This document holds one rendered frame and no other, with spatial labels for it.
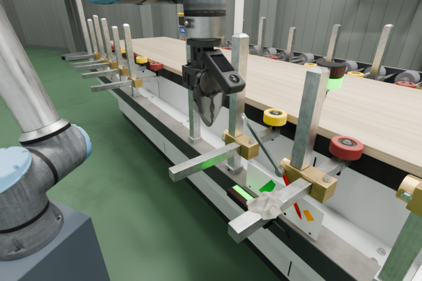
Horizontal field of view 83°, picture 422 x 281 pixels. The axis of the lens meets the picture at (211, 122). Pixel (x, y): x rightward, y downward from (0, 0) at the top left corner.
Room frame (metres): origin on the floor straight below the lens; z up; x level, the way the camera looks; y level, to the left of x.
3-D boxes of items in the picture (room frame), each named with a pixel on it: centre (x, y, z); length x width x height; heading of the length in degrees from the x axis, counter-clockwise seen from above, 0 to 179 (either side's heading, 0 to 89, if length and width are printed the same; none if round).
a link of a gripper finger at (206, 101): (0.55, 0.03, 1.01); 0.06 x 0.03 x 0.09; 36
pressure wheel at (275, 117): (0.76, -0.23, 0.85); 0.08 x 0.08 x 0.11
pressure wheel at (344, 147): (0.56, -0.37, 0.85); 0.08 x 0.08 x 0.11
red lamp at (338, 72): (0.53, -0.27, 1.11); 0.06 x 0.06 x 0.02
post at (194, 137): (0.92, 0.07, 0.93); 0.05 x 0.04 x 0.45; 36
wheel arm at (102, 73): (1.66, 0.67, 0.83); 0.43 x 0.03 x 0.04; 126
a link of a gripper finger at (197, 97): (0.53, 0.02, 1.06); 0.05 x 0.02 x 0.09; 126
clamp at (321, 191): (0.49, -0.25, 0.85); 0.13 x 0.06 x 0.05; 36
